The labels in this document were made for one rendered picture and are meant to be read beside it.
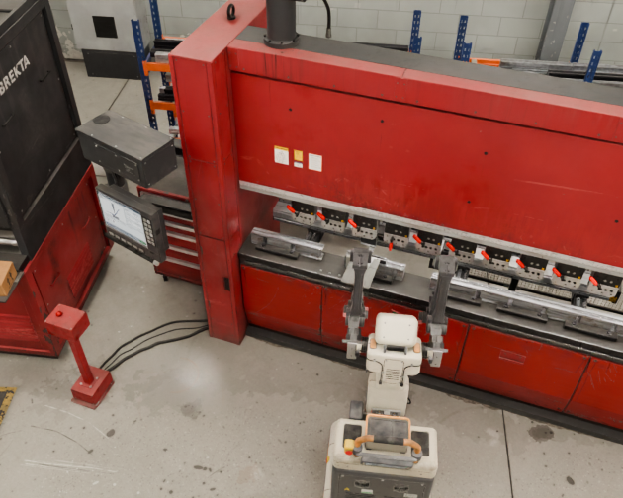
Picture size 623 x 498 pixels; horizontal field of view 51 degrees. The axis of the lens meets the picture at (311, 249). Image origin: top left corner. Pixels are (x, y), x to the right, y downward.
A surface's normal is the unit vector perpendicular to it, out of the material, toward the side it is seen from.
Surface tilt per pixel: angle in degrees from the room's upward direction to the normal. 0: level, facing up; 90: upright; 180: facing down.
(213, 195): 90
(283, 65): 90
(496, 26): 90
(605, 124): 90
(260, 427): 0
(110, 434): 0
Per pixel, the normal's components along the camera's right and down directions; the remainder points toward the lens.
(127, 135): 0.01, -0.73
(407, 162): -0.33, 0.64
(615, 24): -0.11, 0.68
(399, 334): -0.07, 0.01
